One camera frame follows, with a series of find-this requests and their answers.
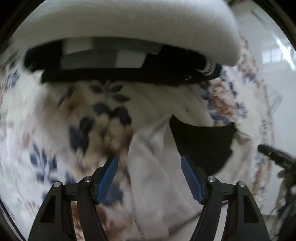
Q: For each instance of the finger of the black right gripper seen aside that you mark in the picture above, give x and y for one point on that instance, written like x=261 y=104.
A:
x=279 y=157

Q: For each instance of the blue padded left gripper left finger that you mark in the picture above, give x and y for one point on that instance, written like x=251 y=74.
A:
x=54 y=218

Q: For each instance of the floral bed blanket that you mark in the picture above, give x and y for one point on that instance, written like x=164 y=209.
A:
x=62 y=132

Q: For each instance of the beige long-sleeve shirt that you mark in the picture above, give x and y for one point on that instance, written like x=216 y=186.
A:
x=201 y=119

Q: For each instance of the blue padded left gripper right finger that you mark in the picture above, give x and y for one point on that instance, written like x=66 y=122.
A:
x=244 y=220

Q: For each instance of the white headboard panel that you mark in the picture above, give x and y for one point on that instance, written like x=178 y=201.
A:
x=263 y=85

